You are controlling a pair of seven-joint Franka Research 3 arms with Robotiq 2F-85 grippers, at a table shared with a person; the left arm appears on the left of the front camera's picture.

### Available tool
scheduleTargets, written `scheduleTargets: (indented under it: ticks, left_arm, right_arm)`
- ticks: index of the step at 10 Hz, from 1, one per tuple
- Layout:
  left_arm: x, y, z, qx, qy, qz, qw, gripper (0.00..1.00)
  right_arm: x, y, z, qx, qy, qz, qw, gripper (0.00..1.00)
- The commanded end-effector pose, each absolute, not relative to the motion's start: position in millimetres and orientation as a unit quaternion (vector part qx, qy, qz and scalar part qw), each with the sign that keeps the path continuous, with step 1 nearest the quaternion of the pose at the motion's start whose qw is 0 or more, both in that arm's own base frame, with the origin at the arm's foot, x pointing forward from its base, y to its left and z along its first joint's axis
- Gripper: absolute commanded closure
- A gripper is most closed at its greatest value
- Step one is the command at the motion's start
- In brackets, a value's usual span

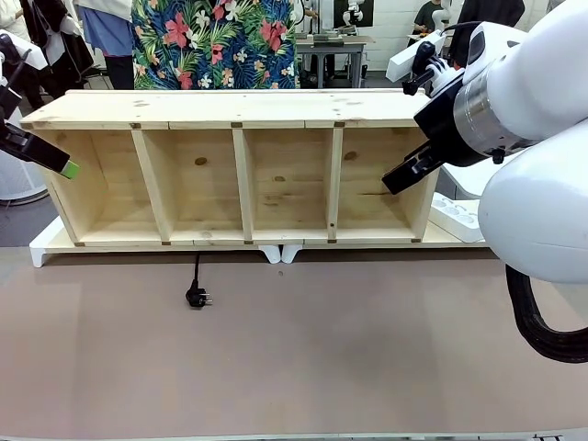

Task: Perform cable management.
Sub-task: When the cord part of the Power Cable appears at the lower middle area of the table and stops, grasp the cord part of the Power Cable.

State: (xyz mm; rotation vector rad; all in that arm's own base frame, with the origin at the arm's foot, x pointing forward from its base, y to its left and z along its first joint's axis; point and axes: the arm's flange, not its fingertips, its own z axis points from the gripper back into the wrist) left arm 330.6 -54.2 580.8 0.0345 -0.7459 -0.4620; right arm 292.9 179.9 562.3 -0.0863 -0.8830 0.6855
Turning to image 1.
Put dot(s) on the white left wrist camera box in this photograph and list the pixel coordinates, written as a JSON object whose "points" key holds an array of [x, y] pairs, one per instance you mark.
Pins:
{"points": [[25, 48]]}

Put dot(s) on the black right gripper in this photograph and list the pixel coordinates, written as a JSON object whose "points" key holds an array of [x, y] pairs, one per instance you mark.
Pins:
{"points": [[441, 124]]}

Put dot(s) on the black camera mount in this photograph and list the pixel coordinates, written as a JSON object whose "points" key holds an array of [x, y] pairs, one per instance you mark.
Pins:
{"points": [[9, 92], [434, 69]]}

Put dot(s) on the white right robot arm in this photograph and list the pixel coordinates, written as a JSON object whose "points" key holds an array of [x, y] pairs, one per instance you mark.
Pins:
{"points": [[542, 92]]}

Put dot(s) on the person in white clothes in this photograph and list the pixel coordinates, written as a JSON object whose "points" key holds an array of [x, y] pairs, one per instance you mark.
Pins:
{"points": [[11, 14]]}

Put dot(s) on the person in dark green shirt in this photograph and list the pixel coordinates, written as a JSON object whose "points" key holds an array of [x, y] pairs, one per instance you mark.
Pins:
{"points": [[427, 20]]}

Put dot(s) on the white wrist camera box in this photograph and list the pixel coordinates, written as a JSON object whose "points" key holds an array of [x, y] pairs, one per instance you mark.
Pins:
{"points": [[409, 59], [25, 48]]}

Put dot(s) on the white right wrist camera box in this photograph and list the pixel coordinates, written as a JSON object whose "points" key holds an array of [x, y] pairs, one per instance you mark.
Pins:
{"points": [[409, 59]]}

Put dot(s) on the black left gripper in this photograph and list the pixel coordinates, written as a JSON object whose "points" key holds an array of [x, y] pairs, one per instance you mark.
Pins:
{"points": [[14, 138]]}

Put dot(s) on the grey background work table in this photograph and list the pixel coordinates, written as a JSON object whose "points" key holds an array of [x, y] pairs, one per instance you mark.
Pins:
{"points": [[335, 43]]}

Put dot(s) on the white power strip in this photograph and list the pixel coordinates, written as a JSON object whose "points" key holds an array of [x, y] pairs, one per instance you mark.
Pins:
{"points": [[452, 216]]}

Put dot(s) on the person in blue shirt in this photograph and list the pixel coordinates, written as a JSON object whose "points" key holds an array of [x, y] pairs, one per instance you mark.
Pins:
{"points": [[112, 27]]}

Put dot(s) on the white side table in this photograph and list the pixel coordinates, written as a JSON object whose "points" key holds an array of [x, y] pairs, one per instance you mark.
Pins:
{"points": [[459, 181]]}

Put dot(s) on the long wooden compartment shelf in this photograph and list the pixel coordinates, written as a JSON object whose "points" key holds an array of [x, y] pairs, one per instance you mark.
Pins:
{"points": [[275, 110]]}

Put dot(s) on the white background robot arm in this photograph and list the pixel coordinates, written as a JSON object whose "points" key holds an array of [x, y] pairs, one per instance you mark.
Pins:
{"points": [[443, 16], [353, 16]]}

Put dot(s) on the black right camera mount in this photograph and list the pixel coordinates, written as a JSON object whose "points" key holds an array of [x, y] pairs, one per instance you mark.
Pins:
{"points": [[434, 69]]}

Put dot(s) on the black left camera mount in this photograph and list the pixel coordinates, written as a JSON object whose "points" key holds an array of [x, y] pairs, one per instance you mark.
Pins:
{"points": [[9, 92]]}

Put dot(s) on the white slatted fan housing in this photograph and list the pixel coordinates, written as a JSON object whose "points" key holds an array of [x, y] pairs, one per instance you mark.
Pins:
{"points": [[18, 179]]}

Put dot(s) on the person in floral shirt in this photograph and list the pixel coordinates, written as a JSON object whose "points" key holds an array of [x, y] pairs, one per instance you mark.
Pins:
{"points": [[216, 46]]}

